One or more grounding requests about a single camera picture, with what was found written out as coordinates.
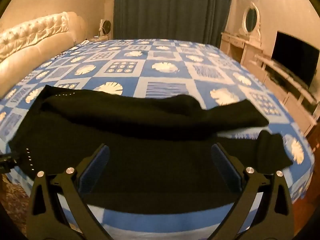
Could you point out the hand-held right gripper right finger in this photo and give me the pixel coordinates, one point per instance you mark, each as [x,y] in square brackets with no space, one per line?
[225,165]

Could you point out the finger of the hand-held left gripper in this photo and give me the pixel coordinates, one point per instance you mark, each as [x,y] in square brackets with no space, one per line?
[7,163]

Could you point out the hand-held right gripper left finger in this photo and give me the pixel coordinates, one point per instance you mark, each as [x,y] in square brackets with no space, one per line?
[96,165]

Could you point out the black pants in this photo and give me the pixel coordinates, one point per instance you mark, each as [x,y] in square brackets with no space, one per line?
[150,155]

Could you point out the white television cabinet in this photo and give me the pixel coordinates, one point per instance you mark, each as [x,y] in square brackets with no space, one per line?
[287,95]

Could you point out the blue patterned bed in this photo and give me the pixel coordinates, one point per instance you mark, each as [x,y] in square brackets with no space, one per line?
[165,85]

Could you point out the white dressing table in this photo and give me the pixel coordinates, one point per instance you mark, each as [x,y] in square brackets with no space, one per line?
[237,47]

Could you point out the cream tufted headboard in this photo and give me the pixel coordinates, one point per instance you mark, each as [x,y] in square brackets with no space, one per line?
[30,45]

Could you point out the black flat television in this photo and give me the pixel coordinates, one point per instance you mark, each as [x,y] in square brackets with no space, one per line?
[292,57]

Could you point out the small white fan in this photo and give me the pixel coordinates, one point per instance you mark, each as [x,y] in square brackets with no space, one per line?
[106,27]

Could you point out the white oval mirror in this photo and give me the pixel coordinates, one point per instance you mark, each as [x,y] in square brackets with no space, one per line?
[251,18]

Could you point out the teal curtain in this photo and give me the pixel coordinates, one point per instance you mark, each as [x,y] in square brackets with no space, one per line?
[172,10]

